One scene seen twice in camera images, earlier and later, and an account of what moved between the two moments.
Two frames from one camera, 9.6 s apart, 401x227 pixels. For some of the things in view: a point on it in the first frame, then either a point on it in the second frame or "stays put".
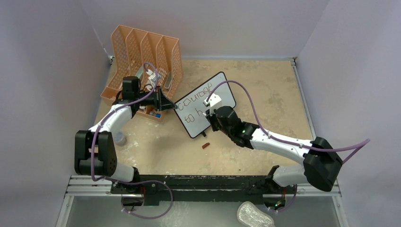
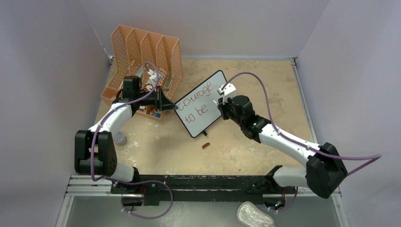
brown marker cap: [205, 145] stays put
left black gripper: [160, 102] stays put
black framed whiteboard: [191, 109] stays put
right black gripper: [211, 117] → [222, 106]
